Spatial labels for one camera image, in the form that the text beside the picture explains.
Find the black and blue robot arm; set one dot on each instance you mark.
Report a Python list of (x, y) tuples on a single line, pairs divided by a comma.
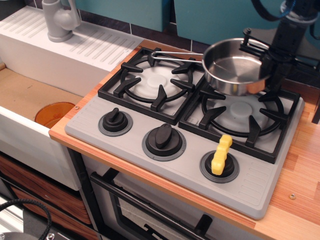
[(294, 14)]

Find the oven door with black handle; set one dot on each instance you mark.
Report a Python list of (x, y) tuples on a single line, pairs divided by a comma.
[(147, 221)]

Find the steel pan with wire handle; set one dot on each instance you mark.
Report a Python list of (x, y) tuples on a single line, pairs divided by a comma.
[(227, 68)]

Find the grey toy faucet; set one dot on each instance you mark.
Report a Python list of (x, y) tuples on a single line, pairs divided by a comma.
[(60, 22)]

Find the grey toy stove top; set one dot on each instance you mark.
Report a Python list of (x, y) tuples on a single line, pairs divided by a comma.
[(229, 149)]

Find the black right burner grate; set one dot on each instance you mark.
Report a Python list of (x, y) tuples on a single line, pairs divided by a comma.
[(260, 124)]

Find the black right stove knob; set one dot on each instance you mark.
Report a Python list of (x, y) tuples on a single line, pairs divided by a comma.
[(230, 171)]

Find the wooden drawer fronts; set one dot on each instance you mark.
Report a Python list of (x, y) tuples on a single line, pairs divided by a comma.
[(66, 206)]

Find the orange plastic bowl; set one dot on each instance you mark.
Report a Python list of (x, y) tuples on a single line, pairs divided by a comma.
[(49, 115)]

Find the white toy sink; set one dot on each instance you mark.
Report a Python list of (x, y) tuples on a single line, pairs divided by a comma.
[(36, 72)]

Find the yellow crinkle fry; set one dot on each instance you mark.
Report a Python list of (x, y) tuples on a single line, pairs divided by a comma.
[(218, 161)]

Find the black left stove knob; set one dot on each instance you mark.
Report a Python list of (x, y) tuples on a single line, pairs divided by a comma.
[(115, 123)]

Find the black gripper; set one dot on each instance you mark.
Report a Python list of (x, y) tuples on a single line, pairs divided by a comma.
[(281, 53)]

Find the black middle stove knob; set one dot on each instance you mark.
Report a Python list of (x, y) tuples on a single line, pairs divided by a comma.
[(164, 143)]

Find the black stove knob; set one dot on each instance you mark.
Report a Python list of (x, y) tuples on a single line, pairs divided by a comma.
[(230, 171), (115, 123), (164, 143)]

